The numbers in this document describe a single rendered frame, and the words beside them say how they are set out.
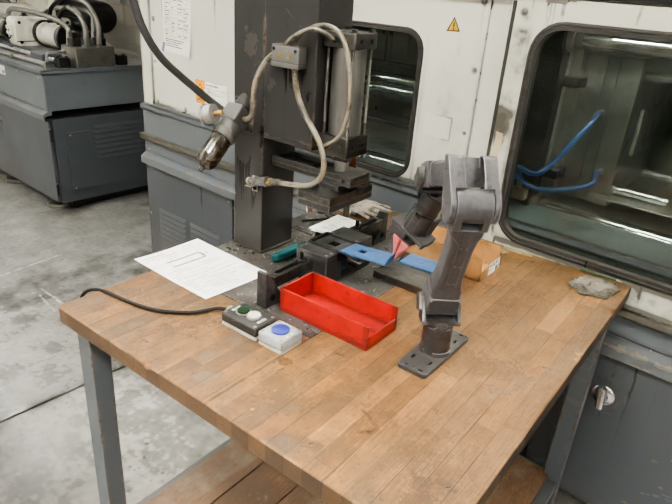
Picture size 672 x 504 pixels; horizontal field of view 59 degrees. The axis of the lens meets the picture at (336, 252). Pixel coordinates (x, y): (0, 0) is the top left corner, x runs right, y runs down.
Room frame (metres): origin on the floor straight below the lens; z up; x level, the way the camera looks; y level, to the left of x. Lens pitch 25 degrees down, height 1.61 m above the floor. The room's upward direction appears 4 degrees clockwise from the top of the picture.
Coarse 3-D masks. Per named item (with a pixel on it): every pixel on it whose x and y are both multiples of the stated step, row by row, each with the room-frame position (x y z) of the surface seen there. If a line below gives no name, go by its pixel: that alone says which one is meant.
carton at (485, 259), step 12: (444, 228) 1.63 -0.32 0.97; (444, 240) 1.62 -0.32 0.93; (480, 240) 1.56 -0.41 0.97; (420, 252) 1.54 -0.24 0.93; (432, 252) 1.52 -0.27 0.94; (480, 252) 1.55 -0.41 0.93; (492, 252) 1.53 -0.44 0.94; (468, 264) 1.45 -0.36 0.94; (480, 264) 1.43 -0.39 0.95; (492, 264) 1.49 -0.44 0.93; (468, 276) 1.45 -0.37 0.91; (480, 276) 1.43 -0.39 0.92
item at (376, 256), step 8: (344, 248) 1.38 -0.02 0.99; (352, 248) 1.39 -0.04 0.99; (360, 248) 1.39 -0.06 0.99; (368, 248) 1.39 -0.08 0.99; (360, 256) 1.33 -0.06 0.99; (368, 256) 1.34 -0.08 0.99; (376, 256) 1.34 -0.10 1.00; (384, 256) 1.34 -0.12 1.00; (392, 256) 1.29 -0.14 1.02; (400, 256) 1.34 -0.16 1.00; (384, 264) 1.29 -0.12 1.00
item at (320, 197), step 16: (272, 160) 1.52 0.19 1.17; (288, 160) 1.49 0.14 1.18; (304, 160) 1.54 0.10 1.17; (320, 160) 1.52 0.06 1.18; (336, 160) 1.42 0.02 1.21; (336, 176) 1.39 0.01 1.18; (352, 176) 1.39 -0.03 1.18; (368, 176) 1.43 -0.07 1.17; (304, 192) 1.37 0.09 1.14; (320, 192) 1.37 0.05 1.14; (336, 192) 1.38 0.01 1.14; (352, 192) 1.40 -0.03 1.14; (368, 192) 1.46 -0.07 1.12; (320, 208) 1.34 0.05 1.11; (336, 208) 1.35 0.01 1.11
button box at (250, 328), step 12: (96, 288) 1.24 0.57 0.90; (168, 312) 1.14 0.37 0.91; (180, 312) 1.15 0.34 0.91; (192, 312) 1.15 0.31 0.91; (204, 312) 1.16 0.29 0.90; (228, 312) 1.12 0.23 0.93; (264, 312) 1.14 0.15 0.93; (228, 324) 1.11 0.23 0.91; (240, 324) 1.09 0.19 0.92; (252, 324) 1.08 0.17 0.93; (264, 324) 1.09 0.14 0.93; (252, 336) 1.07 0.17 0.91
